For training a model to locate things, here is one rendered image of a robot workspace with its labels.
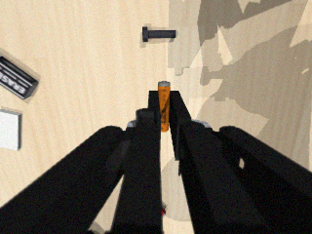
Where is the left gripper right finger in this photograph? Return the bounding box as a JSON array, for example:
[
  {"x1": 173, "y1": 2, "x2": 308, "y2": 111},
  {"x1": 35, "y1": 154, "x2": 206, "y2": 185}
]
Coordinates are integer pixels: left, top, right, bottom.
[{"x1": 169, "y1": 91, "x2": 312, "y2": 234}]

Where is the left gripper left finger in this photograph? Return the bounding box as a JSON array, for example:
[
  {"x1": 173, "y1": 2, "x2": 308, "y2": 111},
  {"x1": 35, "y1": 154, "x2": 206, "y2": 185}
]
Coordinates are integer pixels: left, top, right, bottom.
[{"x1": 0, "y1": 91, "x2": 165, "y2": 234}]

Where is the orange battery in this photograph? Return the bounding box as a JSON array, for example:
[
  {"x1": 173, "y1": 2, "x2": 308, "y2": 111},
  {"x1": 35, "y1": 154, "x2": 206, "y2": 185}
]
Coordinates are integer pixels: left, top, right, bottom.
[{"x1": 158, "y1": 81, "x2": 171, "y2": 133}]

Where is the black eraser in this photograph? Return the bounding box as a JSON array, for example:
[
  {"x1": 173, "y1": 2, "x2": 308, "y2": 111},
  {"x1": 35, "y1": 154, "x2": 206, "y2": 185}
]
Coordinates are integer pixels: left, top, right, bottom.
[{"x1": 0, "y1": 55, "x2": 39, "y2": 99}]

